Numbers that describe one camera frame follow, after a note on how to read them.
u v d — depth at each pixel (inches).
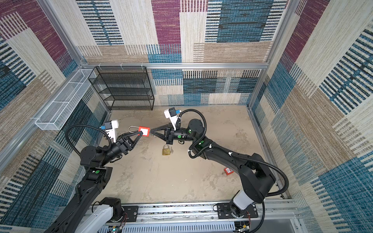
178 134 24.3
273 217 28.7
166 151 37.1
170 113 23.5
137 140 23.7
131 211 29.3
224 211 28.8
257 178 17.1
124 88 43.8
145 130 24.3
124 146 22.5
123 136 23.8
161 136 24.7
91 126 21.7
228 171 33.5
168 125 24.3
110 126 22.3
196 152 23.8
